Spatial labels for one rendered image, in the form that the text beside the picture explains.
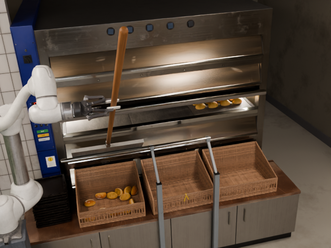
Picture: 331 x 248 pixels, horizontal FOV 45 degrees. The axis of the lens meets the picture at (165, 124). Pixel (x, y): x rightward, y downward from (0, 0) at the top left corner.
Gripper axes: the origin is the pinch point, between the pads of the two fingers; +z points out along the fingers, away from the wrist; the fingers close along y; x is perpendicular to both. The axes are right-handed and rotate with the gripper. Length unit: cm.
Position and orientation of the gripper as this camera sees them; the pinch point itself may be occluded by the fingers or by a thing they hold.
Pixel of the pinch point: (113, 104)
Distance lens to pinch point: 207.5
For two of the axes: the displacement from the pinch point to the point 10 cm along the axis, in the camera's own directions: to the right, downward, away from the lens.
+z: 9.7, -1.4, 2.1
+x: 1.7, -2.6, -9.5
